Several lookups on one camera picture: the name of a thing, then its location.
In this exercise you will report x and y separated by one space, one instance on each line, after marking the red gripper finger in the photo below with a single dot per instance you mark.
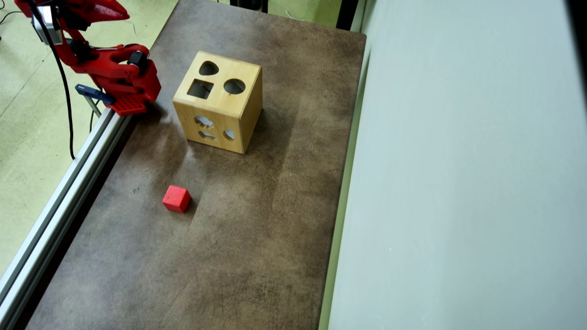
105 11

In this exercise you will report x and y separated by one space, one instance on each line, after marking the red cube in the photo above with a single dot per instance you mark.
176 198

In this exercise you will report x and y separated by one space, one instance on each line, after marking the blue clamp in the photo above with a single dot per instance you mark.
94 94

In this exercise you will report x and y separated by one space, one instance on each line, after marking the wooden shape sorter box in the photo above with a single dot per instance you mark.
215 101

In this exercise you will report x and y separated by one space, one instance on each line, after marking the black furniture base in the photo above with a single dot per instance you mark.
250 4

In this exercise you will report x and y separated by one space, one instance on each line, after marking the pale grey partition panel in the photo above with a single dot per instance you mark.
458 183

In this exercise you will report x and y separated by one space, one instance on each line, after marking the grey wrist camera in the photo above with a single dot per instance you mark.
46 27

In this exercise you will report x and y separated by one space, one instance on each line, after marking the aluminium profile rail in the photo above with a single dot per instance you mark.
69 183

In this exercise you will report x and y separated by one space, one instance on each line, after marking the black post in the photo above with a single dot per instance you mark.
347 13

